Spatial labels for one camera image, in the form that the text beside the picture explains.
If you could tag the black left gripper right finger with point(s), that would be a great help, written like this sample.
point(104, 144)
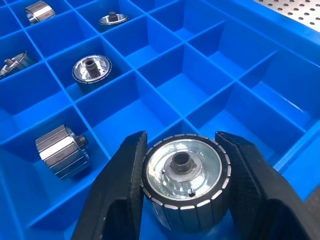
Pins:
point(262, 200)

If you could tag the perforated steel tray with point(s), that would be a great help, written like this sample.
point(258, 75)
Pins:
point(300, 10)

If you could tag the silver metal roller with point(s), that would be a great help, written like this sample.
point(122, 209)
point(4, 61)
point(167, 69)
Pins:
point(17, 62)
point(61, 155)
point(92, 70)
point(40, 12)
point(186, 180)
point(113, 20)

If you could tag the blue compartment tray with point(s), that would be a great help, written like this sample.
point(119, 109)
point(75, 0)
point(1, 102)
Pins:
point(175, 87)

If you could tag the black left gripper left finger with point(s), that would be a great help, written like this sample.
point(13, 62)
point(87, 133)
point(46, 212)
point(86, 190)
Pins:
point(117, 180)

